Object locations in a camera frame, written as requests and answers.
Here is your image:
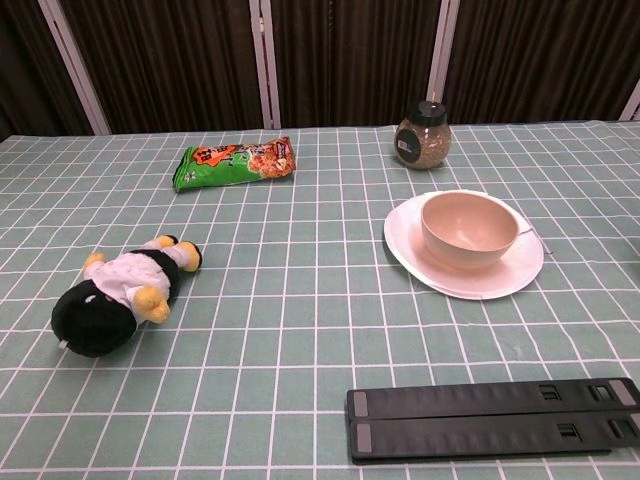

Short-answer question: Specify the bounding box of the green white grid tablecloth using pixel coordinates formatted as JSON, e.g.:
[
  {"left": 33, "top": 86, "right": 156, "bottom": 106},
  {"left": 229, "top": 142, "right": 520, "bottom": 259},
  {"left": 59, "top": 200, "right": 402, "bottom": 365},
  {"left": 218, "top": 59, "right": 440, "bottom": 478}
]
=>
[{"left": 0, "top": 119, "right": 640, "bottom": 480}]

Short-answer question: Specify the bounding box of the white round plate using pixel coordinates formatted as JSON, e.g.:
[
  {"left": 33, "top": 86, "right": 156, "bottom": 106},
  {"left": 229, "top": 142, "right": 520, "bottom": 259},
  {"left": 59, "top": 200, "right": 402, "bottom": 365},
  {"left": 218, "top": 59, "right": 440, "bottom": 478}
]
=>
[{"left": 383, "top": 189, "right": 546, "bottom": 301}]

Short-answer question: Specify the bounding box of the green orange snack bag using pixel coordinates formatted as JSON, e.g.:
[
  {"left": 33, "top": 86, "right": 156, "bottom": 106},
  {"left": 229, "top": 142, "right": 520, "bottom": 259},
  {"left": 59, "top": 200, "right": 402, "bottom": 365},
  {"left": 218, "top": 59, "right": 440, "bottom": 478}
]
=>
[{"left": 172, "top": 135, "right": 297, "bottom": 193}]

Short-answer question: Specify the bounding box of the glass jar with black lid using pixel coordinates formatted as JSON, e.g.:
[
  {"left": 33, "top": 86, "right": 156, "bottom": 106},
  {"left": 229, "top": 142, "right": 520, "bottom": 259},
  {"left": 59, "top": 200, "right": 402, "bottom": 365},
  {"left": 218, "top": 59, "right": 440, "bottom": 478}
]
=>
[{"left": 393, "top": 100, "right": 453, "bottom": 171}]

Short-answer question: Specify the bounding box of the beige bowl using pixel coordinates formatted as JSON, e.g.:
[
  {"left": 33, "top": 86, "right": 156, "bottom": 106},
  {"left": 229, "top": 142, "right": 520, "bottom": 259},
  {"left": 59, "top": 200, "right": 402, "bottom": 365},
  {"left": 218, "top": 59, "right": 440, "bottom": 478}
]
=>
[{"left": 420, "top": 189, "right": 520, "bottom": 272}]

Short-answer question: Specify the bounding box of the black white penguin plush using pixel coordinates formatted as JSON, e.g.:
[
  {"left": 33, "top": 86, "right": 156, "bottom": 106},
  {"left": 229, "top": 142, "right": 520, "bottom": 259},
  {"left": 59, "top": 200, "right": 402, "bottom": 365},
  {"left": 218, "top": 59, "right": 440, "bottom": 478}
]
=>
[{"left": 50, "top": 234, "right": 203, "bottom": 359}]

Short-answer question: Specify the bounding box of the dark brown curtain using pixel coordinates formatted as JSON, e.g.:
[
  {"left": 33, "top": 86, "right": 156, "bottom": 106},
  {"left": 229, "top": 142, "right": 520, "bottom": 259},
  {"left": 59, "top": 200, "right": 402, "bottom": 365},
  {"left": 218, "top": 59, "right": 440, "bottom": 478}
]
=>
[{"left": 0, "top": 0, "right": 640, "bottom": 144}]

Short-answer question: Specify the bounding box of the black folded stand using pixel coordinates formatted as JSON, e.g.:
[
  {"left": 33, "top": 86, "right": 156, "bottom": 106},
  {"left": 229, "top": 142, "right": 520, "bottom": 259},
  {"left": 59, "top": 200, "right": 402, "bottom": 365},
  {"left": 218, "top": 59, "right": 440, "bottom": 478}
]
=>
[{"left": 346, "top": 376, "right": 640, "bottom": 466}]

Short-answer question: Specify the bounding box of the white partition post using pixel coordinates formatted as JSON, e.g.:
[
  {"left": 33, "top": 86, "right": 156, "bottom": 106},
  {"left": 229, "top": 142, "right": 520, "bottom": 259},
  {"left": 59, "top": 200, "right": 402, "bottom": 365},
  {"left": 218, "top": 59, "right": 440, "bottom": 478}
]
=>
[
  {"left": 618, "top": 82, "right": 640, "bottom": 123},
  {"left": 38, "top": 0, "right": 112, "bottom": 136},
  {"left": 426, "top": 0, "right": 462, "bottom": 107},
  {"left": 248, "top": 0, "right": 282, "bottom": 129}
]

